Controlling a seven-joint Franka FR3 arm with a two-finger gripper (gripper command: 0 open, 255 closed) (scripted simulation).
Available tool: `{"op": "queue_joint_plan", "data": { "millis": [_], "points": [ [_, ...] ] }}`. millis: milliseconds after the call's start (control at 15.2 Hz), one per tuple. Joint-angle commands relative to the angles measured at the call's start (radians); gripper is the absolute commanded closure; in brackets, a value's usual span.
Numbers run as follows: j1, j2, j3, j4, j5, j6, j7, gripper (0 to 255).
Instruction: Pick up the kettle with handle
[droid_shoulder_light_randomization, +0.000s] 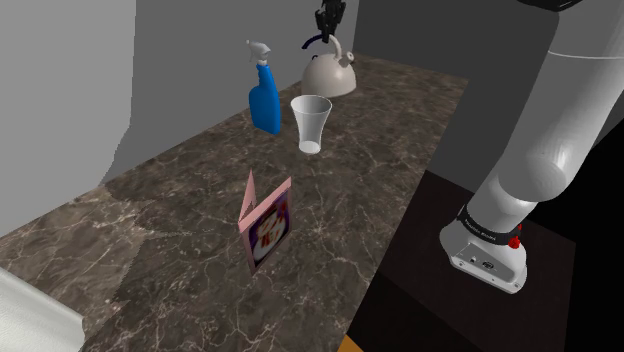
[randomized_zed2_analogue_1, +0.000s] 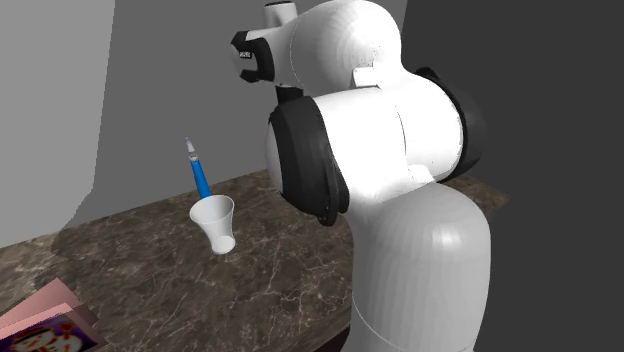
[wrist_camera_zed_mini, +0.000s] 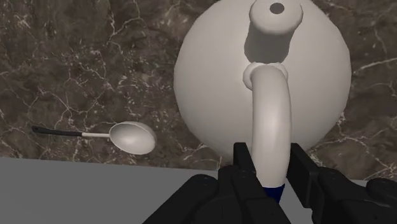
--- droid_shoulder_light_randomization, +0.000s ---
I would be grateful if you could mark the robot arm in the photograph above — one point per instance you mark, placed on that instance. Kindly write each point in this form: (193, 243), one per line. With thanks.
(546, 146)

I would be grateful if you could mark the white flared cup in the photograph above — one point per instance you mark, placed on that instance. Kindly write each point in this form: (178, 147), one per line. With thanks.
(310, 122)

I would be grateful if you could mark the blue spray bottle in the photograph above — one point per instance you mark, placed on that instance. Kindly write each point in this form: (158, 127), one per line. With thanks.
(265, 102)

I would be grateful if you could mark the pink picture frame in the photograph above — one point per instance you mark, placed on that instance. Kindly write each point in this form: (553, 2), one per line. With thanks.
(268, 229)

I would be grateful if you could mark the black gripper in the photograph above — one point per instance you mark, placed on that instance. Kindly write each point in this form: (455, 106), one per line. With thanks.
(329, 17)

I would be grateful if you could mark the dark robot stand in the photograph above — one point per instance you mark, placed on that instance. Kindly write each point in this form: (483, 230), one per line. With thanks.
(438, 302)

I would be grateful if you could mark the white rounded ledge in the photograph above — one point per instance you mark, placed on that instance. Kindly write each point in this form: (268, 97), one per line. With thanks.
(34, 317)

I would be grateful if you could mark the beige kettle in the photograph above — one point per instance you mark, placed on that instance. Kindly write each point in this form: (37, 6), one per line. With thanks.
(327, 75)

